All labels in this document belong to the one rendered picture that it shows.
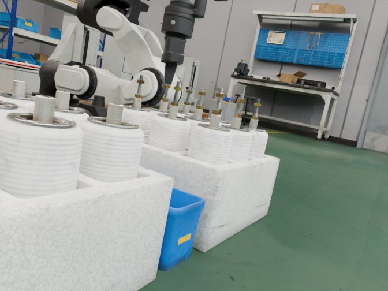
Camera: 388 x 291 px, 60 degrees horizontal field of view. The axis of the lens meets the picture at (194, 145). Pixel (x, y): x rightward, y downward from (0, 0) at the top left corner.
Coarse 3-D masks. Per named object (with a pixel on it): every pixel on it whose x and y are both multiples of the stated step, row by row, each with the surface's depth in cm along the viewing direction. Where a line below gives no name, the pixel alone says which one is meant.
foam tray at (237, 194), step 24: (144, 144) 79; (168, 168) 73; (192, 168) 70; (216, 168) 68; (240, 168) 75; (264, 168) 89; (192, 192) 70; (216, 192) 67; (240, 192) 78; (264, 192) 95; (216, 216) 70; (240, 216) 82; (216, 240) 73
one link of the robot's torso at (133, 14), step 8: (88, 0) 138; (96, 0) 135; (104, 0) 134; (112, 0) 145; (120, 0) 129; (128, 0) 128; (136, 0) 131; (80, 8) 141; (88, 8) 138; (96, 8) 138; (128, 8) 131; (136, 8) 133; (144, 8) 136; (80, 16) 143; (88, 16) 140; (128, 16) 132; (136, 16) 135; (88, 24) 143; (136, 24) 137
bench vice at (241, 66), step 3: (240, 63) 519; (243, 63) 529; (237, 66) 521; (240, 66) 531; (243, 66) 529; (246, 66) 537; (234, 69) 523; (237, 69) 524; (240, 69) 529; (243, 69) 531; (246, 69) 539; (237, 72) 535; (240, 72) 532; (243, 72) 539; (246, 72) 543; (240, 75) 541; (243, 75) 538; (246, 75) 546
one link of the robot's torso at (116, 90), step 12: (96, 72) 138; (108, 72) 145; (144, 72) 121; (96, 84) 138; (108, 84) 135; (120, 84) 127; (132, 84) 123; (144, 84) 120; (156, 84) 119; (84, 96) 140; (108, 96) 135; (120, 96) 128; (132, 96) 123; (144, 96) 121
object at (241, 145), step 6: (234, 132) 82; (240, 132) 82; (246, 132) 83; (234, 138) 82; (240, 138) 82; (246, 138) 82; (234, 144) 82; (240, 144) 82; (246, 144) 83; (234, 150) 82; (240, 150) 82; (246, 150) 83; (234, 156) 82; (240, 156) 83; (246, 156) 84
